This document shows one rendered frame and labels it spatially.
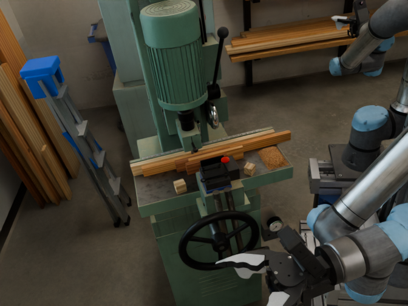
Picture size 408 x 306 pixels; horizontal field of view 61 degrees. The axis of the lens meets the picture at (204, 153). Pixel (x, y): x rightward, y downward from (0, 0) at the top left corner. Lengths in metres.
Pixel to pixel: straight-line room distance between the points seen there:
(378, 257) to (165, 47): 0.76
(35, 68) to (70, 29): 1.72
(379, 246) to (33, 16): 3.38
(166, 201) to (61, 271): 1.28
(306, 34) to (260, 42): 0.41
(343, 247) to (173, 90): 0.70
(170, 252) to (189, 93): 0.68
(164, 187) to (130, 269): 1.02
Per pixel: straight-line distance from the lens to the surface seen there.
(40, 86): 1.94
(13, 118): 2.50
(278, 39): 3.27
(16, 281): 2.53
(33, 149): 2.60
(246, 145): 1.41
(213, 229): 1.25
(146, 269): 2.22
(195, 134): 1.26
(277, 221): 1.45
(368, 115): 1.42
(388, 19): 1.26
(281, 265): 0.65
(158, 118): 1.47
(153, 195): 1.30
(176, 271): 1.61
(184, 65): 1.09
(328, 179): 1.54
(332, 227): 0.84
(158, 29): 1.05
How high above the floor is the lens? 1.79
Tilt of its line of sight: 38 degrees down
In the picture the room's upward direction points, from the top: 8 degrees counter-clockwise
